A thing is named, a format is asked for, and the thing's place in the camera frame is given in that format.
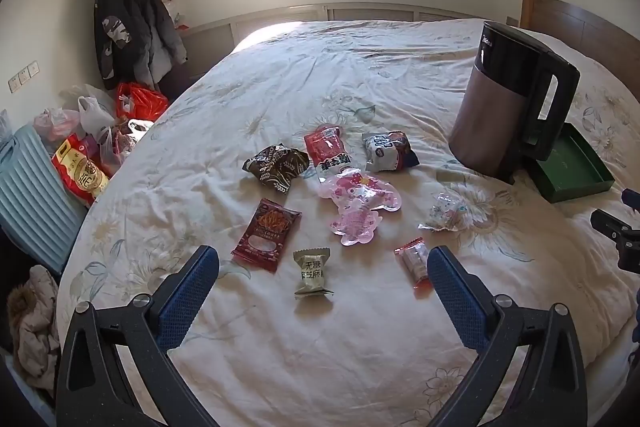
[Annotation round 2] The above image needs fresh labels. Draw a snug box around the white plastic bag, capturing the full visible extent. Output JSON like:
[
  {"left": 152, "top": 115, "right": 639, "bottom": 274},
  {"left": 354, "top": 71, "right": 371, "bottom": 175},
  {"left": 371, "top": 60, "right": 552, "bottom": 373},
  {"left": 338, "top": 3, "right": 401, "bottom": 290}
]
[{"left": 77, "top": 96, "right": 117, "bottom": 142}]

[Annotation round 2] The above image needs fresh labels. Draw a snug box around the grey padded jacket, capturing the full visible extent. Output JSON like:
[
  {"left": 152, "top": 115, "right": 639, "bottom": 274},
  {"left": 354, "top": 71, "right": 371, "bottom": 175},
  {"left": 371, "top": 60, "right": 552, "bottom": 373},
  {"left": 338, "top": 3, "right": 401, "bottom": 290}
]
[{"left": 112, "top": 0, "right": 188, "bottom": 88}]

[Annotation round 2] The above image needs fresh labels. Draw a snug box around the green tray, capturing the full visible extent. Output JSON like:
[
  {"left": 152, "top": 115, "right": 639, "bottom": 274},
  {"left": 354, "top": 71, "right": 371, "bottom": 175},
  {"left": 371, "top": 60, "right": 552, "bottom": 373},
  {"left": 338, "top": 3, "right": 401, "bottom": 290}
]
[{"left": 525, "top": 122, "right": 615, "bottom": 204}]

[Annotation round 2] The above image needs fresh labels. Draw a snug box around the dark red chips packet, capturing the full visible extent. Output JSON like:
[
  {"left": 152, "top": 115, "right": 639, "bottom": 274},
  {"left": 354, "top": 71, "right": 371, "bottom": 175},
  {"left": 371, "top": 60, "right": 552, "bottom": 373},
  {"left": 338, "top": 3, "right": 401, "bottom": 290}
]
[{"left": 231, "top": 198, "right": 303, "bottom": 275}]

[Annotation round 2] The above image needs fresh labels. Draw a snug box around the beige fur-trimmed coat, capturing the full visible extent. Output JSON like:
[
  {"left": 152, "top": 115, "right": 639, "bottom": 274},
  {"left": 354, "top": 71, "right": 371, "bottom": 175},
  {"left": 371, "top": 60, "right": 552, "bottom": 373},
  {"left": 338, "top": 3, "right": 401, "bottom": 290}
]
[{"left": 7, "top": 264, "right": 62, "bottom": 390}]

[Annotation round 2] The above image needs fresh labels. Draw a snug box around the red plastic bag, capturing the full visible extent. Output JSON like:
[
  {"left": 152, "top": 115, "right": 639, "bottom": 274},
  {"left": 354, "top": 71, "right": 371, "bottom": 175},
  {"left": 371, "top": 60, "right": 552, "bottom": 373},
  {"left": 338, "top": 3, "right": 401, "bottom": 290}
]
[{"left": 116, "top": 82, "right": 170, "bottom": 120}]

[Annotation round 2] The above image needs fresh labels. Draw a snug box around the dark camouflage jacket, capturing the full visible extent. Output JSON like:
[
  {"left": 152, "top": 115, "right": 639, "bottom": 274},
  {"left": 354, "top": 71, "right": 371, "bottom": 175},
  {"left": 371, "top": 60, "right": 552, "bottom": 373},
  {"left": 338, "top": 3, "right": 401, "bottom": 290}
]
[{"left": 90, "top": 0, "right": 151, "bottom": 90}]

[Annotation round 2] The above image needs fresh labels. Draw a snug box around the beige candy packet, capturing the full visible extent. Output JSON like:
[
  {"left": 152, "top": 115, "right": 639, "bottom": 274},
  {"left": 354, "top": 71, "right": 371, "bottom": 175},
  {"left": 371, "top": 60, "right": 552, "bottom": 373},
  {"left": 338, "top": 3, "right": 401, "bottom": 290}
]
[{"left": 292, "top": 247, "right": 335, "bottom": 301}]

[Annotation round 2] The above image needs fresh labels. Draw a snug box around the white and blue cookie packet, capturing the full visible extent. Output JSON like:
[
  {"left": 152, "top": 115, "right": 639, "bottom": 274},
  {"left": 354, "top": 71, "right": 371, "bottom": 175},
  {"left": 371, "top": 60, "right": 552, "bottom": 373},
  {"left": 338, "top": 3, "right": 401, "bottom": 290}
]
[{"left": 362, "top": 131, "right": 420, "bottom": 172}]

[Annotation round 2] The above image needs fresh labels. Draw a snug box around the red and white snack packet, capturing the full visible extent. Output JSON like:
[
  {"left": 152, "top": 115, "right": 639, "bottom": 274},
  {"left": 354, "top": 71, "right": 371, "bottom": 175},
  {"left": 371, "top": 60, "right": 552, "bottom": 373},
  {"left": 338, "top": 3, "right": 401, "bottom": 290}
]
[{"left": 304, "top": 125, "right": 351, "bottom": 180}]

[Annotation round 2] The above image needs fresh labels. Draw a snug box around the light blue ribbed suitcase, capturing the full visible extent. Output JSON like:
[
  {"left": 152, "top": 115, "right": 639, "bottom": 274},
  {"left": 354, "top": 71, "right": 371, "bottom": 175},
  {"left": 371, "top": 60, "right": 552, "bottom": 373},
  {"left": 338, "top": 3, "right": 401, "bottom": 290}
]
[{"left": 0, "top": 124, "right": 88, "bottom": 278}]

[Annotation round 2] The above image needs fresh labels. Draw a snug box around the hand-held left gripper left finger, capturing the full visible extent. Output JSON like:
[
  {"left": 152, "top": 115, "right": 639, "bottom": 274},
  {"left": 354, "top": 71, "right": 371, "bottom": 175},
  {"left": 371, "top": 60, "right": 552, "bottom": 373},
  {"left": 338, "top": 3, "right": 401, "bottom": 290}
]
[{"left": 56, "top": 245, "right": 221, "bottom": 427}]

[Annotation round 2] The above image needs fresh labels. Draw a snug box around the dark purple bag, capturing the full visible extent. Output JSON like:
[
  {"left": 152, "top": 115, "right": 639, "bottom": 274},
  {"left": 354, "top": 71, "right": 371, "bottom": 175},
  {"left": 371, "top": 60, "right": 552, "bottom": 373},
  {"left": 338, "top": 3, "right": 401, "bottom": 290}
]
[{"left": 160, "top": 62, "right": 193, "bottom": 100}]

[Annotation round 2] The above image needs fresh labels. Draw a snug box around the clear plastic bag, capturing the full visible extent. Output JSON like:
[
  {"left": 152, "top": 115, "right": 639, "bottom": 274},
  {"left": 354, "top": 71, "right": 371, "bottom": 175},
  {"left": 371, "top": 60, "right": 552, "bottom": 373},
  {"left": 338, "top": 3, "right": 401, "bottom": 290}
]
[{"left": 97, "top": 127, "right": 131, "bottom": 172}]

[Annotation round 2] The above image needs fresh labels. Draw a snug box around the brown and black electric kettle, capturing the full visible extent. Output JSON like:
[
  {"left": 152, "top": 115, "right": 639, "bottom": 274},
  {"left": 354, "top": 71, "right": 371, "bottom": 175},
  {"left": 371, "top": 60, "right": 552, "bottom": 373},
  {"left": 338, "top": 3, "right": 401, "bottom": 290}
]
[{"left": 448, "top": 21, "right": 581, "bottom": 185}]

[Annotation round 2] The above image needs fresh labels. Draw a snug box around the pink cartoon snack packet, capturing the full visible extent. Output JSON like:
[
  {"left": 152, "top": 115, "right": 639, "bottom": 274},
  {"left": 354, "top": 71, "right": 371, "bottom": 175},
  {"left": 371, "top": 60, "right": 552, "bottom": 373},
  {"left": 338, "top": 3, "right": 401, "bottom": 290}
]
[{"left": 320, "top": 171, "right": 403, "bottom": 248}]

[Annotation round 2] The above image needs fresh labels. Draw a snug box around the pink plastic bag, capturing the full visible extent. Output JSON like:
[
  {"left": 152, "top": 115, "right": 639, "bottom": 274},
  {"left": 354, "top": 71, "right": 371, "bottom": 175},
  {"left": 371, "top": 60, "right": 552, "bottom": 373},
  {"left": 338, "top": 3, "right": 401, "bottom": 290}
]
[{"left": 34, "top": 108, "right": 81, "bottom": 142}]

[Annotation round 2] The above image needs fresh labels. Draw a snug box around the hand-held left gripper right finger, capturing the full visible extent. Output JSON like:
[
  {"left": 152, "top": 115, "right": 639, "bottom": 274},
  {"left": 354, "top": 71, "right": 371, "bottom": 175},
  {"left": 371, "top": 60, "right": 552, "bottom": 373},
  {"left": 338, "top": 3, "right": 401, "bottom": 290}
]
[{"left": 426, "top": 245, "right": 588, "bottom": 427}]

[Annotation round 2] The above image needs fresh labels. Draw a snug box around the small pink candy packet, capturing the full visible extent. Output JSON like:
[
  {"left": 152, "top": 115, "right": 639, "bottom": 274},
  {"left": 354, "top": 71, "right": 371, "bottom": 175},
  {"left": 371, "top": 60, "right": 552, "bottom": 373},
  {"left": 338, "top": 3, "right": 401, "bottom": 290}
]
[{"left": 394, "top": 238, "right": 433, "bottom": 293}]

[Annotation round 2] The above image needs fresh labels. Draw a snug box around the clear bag with dark contents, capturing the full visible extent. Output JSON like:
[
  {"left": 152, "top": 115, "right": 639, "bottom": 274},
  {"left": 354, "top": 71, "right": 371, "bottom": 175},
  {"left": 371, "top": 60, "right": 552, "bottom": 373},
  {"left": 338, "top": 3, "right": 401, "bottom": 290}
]
[{"left": 127, "top": 119, "right": 156, "bottom": 142}]

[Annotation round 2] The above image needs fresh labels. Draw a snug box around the small clear cartoon packet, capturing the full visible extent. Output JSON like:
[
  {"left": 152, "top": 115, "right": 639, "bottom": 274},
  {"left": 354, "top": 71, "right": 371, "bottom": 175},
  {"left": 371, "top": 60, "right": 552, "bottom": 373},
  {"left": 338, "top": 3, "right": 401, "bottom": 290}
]
[{"left": 419, "top": 192, "right": 468, "bottom": 232}]

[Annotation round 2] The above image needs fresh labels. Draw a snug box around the red and yellow rice bag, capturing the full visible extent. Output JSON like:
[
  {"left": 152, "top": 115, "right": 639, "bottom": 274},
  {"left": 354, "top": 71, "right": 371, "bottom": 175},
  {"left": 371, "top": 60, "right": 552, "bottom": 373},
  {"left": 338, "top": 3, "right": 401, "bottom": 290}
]
[{"left": 51, "top": 133, "right": 111, "bottom": 206}]

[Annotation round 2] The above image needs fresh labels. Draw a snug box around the brown wheat-print snack packet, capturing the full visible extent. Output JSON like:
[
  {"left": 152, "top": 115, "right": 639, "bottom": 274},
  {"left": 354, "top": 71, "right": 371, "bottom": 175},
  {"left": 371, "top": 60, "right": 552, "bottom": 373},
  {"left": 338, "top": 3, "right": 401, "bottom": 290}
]
[{"left": 242, "top": 143, "right": 310, "bottom": 195}]

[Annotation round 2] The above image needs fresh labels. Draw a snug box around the floral quilt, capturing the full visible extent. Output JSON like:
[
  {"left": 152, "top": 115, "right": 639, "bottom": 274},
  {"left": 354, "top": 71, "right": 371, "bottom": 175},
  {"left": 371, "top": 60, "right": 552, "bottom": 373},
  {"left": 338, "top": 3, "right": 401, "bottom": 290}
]
[{"left": 55, "top": 19, "right": 640, "bottom": 427}]

